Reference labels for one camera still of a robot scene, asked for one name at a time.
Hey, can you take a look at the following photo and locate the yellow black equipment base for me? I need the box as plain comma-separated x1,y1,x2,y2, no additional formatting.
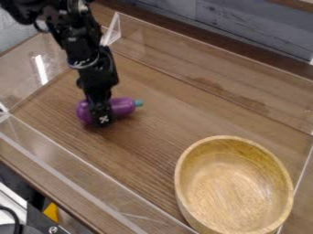
0,164,94,234

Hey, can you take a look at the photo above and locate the black cable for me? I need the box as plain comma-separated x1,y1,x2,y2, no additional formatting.
0,205,21,234

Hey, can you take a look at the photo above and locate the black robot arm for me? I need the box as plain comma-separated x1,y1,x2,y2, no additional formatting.
0,0,118,127

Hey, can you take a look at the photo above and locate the clear acrylic corner bracket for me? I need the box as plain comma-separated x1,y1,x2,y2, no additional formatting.
100,13,120,47

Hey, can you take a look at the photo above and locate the purple toy eggplant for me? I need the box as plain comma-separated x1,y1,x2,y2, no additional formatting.
76,97,143,124

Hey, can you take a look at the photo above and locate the brown wooden bowl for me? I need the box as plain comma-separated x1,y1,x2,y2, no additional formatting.
173,135,292,234

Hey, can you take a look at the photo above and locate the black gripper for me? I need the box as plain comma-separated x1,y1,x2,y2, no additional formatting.
66,46,118,127

